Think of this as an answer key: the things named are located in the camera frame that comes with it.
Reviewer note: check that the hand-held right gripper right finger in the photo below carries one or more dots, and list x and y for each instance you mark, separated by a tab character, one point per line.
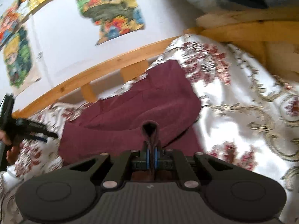
156	156

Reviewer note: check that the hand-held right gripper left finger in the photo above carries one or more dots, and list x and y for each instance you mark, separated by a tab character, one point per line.
146	156

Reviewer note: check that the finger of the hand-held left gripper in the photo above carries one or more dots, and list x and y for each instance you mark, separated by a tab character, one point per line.
41	138
39	128

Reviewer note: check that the maroon garment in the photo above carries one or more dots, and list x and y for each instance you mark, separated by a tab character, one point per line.
140	93

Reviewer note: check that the person's left hand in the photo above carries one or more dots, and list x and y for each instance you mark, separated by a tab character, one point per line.
12	155

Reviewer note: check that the floral white bedspread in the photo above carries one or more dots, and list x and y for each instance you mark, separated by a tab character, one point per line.
233	102

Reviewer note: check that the blond figure green wall poster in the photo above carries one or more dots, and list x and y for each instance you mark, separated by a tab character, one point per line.
19	58

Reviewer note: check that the red-haired figure wall poster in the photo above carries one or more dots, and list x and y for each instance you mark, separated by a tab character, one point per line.
11	25

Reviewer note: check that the large yellow cartoon wall poster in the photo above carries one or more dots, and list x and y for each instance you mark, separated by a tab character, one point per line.
112	9

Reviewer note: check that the wooden bed frame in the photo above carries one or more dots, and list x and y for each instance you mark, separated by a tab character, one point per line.
238	31

